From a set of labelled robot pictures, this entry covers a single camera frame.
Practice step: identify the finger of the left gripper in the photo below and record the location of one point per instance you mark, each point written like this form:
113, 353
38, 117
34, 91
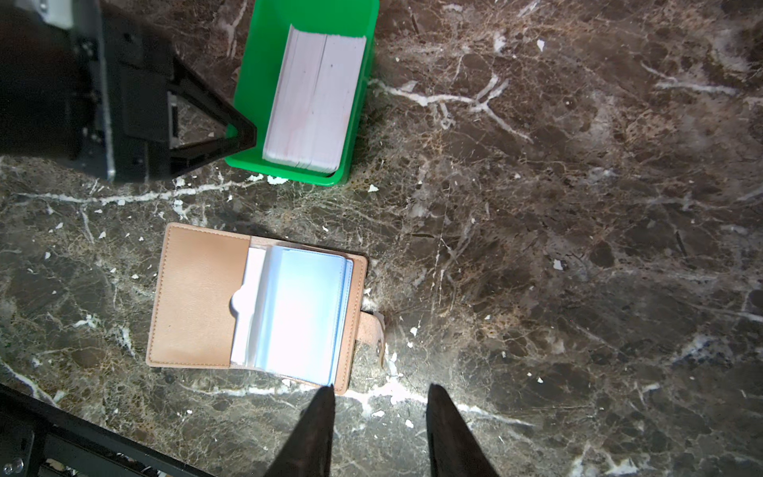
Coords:
187, 88

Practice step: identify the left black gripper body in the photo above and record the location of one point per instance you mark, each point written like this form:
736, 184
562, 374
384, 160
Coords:
85, 84

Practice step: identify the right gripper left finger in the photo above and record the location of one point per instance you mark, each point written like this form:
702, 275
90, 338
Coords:
308, 450

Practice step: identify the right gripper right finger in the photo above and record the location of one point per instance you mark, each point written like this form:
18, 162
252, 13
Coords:
453, 449

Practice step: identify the pink leather card holder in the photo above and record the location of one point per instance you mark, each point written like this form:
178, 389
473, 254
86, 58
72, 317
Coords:
236, 302

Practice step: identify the white red credit card stack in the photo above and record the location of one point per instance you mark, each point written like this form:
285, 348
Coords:
314, 98

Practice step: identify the green plastic tray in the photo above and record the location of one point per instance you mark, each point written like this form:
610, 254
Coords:
261, 64

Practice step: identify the black front mounting rail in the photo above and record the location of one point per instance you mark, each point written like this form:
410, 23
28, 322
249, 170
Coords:
40, 440

